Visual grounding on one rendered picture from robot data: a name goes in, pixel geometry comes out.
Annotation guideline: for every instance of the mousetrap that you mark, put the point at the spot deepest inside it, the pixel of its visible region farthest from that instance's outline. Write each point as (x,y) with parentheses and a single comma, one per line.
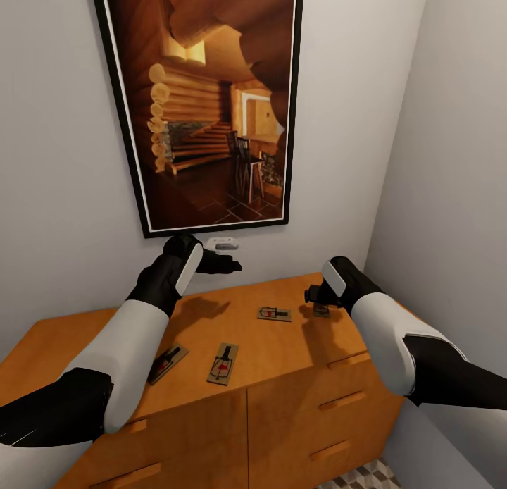
(166,362)
(321,310)
(222,367)
(274,314)

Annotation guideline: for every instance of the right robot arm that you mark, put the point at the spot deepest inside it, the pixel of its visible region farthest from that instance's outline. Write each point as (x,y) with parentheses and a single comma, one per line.
(466,403)

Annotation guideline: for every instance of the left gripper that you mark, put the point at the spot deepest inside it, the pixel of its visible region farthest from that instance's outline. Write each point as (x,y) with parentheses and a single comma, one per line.
(222,264)

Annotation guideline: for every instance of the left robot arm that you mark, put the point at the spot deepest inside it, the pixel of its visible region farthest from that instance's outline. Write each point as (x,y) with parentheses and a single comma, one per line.
(44,433)

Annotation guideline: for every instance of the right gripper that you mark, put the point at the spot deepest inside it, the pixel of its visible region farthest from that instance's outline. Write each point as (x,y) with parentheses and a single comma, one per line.
(316,294)

